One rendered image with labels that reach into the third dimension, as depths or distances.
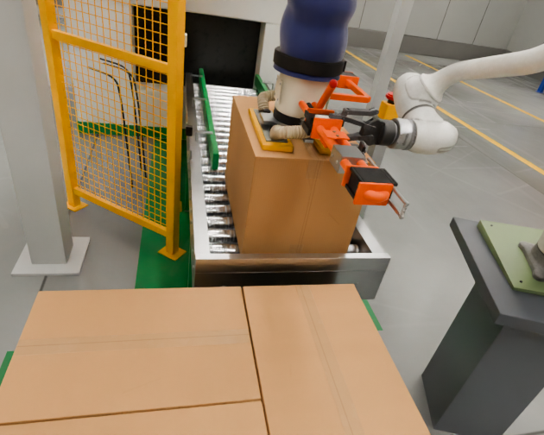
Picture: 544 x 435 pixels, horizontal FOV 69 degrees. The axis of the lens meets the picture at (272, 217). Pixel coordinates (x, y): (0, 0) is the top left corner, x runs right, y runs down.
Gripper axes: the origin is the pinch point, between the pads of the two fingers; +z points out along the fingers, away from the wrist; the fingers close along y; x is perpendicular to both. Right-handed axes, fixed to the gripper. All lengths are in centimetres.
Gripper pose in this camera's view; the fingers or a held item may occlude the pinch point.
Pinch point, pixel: (325, 126)
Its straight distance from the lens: 114.3
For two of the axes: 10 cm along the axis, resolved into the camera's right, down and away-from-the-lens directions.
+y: -1.7, 8.3, 5.4
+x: -1.9, -5.6, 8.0
